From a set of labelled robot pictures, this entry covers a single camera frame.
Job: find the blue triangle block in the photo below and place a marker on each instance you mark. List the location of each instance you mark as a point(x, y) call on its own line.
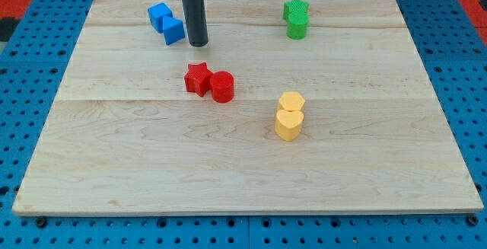
point(173, 30)

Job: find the light wooden board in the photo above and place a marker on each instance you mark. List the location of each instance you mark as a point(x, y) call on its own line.
point(125, 138)

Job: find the red cylinder block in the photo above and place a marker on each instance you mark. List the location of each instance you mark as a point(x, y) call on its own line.
point(222, 86)

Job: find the yellow heart block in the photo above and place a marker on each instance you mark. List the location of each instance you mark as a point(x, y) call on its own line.
point(288, 124)

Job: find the yellow hexagon block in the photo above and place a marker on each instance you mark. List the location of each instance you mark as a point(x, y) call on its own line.
point(291, 101)

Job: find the red star block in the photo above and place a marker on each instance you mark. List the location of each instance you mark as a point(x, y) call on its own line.
point(197, 78)

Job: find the green cylinder block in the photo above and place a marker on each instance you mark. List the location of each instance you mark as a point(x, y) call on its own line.
point(297, 24)

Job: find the green star block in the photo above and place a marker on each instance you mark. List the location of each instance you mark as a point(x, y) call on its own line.
point(294, 6)

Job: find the blue cube block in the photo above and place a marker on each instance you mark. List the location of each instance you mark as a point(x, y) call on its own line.
point(156, 15)

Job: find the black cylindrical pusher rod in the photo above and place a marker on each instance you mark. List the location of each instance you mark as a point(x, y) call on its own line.
point(194, 12)

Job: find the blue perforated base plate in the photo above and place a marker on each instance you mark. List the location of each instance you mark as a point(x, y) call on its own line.
point(37, 39)

